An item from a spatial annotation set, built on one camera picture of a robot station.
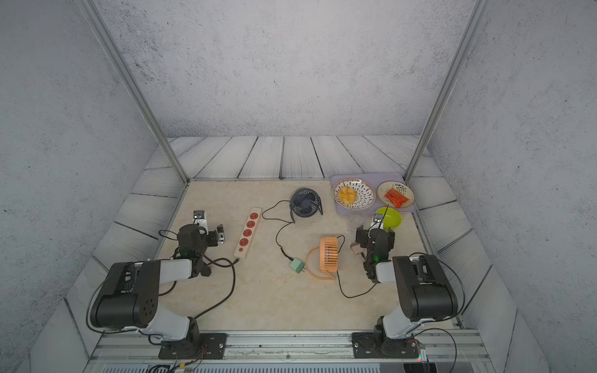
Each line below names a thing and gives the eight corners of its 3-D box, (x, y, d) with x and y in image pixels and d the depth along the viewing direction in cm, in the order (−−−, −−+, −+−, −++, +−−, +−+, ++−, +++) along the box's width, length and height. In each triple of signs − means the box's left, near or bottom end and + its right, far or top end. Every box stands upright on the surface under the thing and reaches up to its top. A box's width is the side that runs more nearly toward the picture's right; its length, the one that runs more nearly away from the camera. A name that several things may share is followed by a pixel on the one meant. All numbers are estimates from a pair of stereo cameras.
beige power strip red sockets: (233, 257, 95) (232, 253, 93) (252, 210, 111) (251, 206, 109) (245, 258, 94) (244, 255, 92) (262, 211, 110) (261, 207, 108)
